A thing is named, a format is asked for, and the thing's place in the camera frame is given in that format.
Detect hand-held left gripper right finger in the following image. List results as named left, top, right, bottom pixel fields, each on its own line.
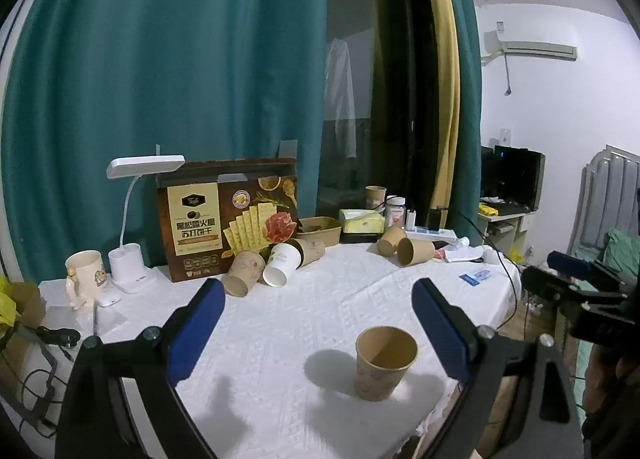
left=411, top=277, right=586, bottom=459

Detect blue card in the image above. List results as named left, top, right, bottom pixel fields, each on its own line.
left=458, top=269, right=493, bottom=286

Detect dark glass sliding door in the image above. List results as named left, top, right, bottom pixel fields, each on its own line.
left=316, top=0, right=441, bottom=220

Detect large teal curtain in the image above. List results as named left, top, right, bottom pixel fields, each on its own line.
left=0, top=0, right=331, bottom=285

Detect black power plug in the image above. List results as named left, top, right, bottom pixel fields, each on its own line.
left=35, top=326, right=82, bottom=349

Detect clear jar with pink contents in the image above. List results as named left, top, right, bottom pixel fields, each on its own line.
left=384, top=195, right=406, bottom=230

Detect black computer monitor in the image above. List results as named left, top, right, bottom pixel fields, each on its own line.
left=481, top=144, right=546, bottom=212

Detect black tray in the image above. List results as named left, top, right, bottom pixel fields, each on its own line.
left=340, top=231, right=382, bottom=245

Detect cream cartoon mug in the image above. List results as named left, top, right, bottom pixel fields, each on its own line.
left=65, top=250, right=107, bottom=310

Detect white computer desk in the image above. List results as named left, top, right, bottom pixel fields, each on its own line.
left=477, top=204, right=533, bottom=252

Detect person's right forearm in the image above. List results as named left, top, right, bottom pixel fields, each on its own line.
left=582, top=339, right=640, bottom=442

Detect brown cracker box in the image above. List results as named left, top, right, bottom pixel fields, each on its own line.
left=156, top=157, right=299, bottom=283

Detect yellow plastic bag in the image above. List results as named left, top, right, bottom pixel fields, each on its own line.
left=0, top=274, right=20, bottom=340

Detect white air conditioner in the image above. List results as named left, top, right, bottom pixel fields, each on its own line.
left=481, top=31, right=578, bottom=67

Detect yellow curtain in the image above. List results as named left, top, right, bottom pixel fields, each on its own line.
left=412, top=0, right=461, bottom=224

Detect narrow teal curtain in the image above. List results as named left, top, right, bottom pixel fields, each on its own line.
left=437, top=0, right=484, bottom=231

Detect cardboard box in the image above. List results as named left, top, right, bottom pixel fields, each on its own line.
left=0, top=283, right=46, bottom=355

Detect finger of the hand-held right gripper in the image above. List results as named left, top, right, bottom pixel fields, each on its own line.
left=546, top=251, right=608, bottom=282
left=521, top=266, right=591, bottom=302

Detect white desk lamp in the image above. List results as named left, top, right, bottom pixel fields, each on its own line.
left=106, top=154, right=186, bottom=295

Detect brown paper food tray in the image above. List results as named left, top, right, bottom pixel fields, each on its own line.
left=297, top=216, right=343, bottom=248

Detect yellow tissue box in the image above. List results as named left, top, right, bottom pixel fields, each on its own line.
left=338, top=209, right=386, bottom=234

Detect white power strip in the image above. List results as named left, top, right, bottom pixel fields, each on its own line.
left=405, top=226, right=457, bottom=243

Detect grey padded headboard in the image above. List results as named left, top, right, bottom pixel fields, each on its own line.
left=570, top=144, right=640, bottom=260

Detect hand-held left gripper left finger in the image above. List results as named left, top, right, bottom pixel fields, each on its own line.
left=57, top=278, right=227, bottom=459

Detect black cable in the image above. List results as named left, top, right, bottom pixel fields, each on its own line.
left=440, top=208, right=521, bottom=335

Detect white paper cup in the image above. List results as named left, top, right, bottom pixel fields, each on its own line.
left=262, top=243, right=303, bottom=288

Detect pink floral paper cup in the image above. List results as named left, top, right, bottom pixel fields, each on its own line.
left=221, top=250, right=266, bottom=298

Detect green cloth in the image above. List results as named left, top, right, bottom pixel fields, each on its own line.
left=602, top=229, right=640, bottom=280

